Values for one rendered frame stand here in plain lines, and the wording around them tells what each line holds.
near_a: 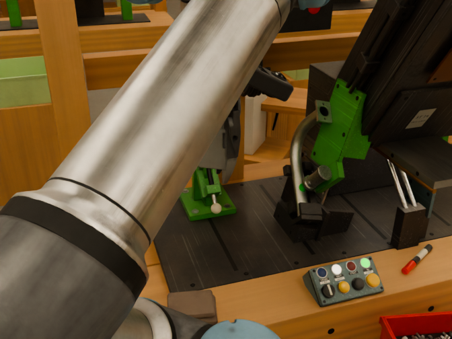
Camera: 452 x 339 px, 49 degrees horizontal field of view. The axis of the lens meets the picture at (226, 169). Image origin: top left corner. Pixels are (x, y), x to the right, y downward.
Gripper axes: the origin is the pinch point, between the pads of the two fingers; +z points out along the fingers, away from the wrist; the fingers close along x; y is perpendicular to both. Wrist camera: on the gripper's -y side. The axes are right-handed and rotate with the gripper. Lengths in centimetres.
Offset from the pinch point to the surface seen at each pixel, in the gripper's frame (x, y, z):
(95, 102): -392, 2, 130
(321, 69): -57, -45, 5
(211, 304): -10.6, -0.4, 36.3
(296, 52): -74, -46, 5
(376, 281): -6, -36, 36
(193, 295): -14.2, 2.4, 36.4
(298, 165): -39, -32, 24
